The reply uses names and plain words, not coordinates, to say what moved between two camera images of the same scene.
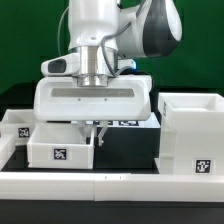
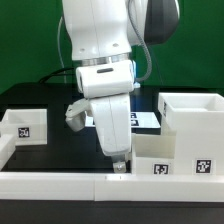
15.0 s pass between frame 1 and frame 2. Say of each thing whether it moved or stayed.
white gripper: moved
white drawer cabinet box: stayed
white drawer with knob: moved
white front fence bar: stayed
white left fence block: stayed
